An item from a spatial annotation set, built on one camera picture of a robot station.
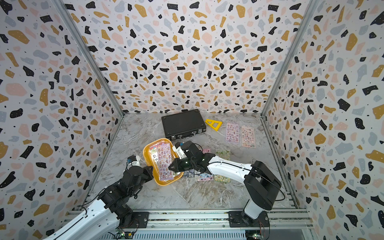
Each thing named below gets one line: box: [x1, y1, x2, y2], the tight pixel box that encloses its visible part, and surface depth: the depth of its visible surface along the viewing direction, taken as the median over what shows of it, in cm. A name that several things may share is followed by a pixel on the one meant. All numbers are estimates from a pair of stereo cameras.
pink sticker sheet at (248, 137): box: [241, 125, 256, 149], surface depth 111 cm
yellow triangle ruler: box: [205, 119, 223, 132], surface depth 118 cm
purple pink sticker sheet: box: [157, 142, 174, 181], surface depth 81 cm
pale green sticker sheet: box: [149, 143, 159, 168], surface depth 87 cm
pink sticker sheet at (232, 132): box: [225, 122, 240, 143], surface depth 112 cm
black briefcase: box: [161, 109, 207, 141], surface depth 110 cm
